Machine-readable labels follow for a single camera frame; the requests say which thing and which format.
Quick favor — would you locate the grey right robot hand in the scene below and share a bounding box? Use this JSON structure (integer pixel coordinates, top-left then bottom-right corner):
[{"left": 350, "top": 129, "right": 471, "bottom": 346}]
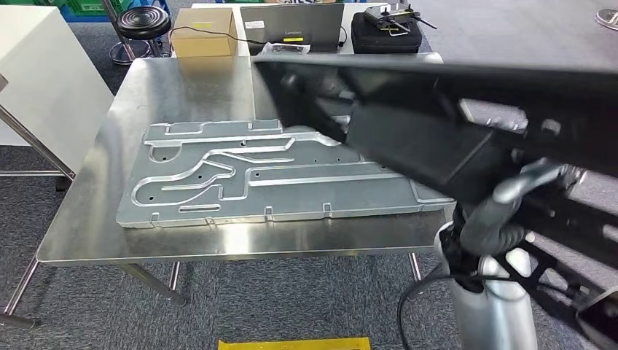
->
[{"left": 463, "top": 161, "right": 566, "bottom": 233}]

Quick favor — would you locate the black plastic car part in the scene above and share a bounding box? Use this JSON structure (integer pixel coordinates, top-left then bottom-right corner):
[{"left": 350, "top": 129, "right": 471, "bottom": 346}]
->
[{"left": 251, "top": 52, "right": 618, "bottom": 271}]

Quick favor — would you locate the stainless steel workbench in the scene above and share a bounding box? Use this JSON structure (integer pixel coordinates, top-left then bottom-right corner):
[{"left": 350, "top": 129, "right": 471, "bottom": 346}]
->
[{"left": 0, "top": 52, "right": 457, "bottom": 330}]

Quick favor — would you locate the black carry case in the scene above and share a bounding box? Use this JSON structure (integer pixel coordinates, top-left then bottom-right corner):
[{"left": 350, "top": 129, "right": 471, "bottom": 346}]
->
[{"left": 350, "top": 10, "right": 424, "bottom": 55}]

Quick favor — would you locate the stamped grey metal plate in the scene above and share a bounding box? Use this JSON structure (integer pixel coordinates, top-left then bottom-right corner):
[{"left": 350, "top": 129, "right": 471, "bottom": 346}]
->
[{"left": 115, "top": 118, "right": 457, "bottom": 230}]

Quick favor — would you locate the chrome stool base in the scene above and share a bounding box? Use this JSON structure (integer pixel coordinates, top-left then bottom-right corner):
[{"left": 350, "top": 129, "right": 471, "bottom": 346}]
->
[{"left": 595, "top": 8, "right": 618, "bottom": 33}]

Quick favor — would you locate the black remote controller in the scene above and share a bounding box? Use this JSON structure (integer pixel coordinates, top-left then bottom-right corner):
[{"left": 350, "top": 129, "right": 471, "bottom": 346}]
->
[{"left": 363, "top": 4, "right": 438, "bottom": 37}]

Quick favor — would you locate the grey laptop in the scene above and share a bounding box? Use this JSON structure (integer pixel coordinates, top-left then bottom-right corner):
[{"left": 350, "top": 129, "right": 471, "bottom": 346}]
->
[{"left": 240, "top": 2, "right": 345, "bottom": 55}]

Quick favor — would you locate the brown cardboard box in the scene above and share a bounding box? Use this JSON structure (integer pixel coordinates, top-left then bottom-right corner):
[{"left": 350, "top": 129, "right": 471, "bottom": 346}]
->
[{"left": 170, "top": 7, "right": 239, "bottom": 59}]

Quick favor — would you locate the black round stool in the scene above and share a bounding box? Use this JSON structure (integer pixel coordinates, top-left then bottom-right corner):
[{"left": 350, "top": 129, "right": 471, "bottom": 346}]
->
[{"left": 108, "top": 4, "right": 173, "bottom": 66}]

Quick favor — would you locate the white cabinet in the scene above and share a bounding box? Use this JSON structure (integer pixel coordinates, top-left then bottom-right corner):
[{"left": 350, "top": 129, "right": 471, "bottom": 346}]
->
[{"left": 0, "top": 4, "right": 115, "bottom": 174}]

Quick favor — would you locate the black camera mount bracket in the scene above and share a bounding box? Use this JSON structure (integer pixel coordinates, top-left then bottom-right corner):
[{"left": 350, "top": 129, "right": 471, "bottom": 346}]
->
[{"left": 497, "top": 238, "right": 618, "bottom": 330}]

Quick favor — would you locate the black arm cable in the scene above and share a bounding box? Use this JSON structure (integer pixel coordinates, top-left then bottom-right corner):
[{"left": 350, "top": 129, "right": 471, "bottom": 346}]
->
[{"left": 396, "top": 273, "right": 464, "bottom": 350}]

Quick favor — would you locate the clear bag with cable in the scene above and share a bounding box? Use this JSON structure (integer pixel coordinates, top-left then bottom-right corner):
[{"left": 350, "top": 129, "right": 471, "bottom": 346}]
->
[{"left": 262, "top": 41, "right": 311, "bottom": 55}]

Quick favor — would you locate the thin black cable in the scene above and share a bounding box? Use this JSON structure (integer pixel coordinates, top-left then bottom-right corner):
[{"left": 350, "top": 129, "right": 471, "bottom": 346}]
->
[{"left": 168, "top": 25, "right": 267, "bottom": 47}]

